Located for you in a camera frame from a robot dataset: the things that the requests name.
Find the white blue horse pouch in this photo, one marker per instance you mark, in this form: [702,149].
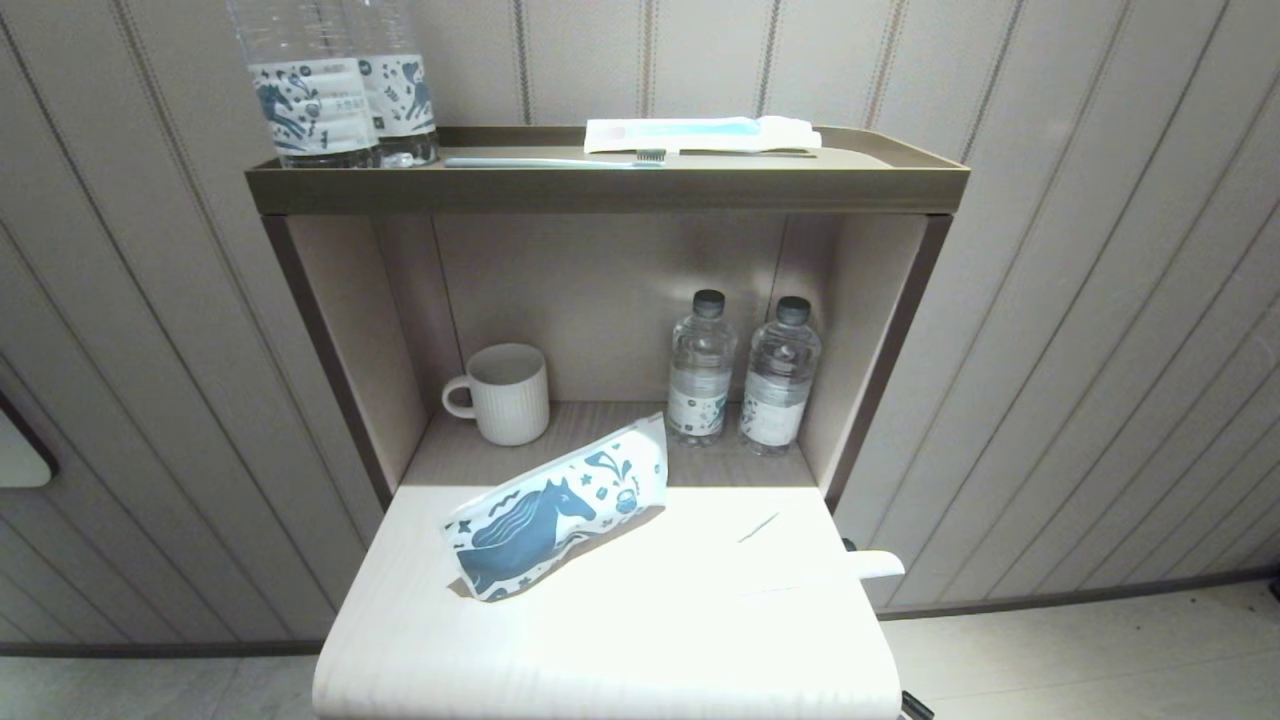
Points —
[540,530]

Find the small clear water bottle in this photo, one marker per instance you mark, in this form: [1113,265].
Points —
[778,390]
[700,380]

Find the beige wooden shelf cabinet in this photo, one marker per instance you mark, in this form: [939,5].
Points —
[600,290]

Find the white ribbed ceramic mug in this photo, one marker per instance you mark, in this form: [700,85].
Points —
[510,395]

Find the thin small stick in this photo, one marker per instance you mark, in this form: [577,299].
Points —
[758,528]

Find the pale blue toothbrush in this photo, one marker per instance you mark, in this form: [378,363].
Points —
[540,162]

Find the white blue toothpaste packet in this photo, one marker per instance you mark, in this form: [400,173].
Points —
[700,132]

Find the large clear water bottle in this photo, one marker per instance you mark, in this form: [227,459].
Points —
[305,100]
[405,90]

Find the black caster wheel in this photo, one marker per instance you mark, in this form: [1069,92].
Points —
[915,707]

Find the white wall fixture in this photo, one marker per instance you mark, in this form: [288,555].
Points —
[20,455]

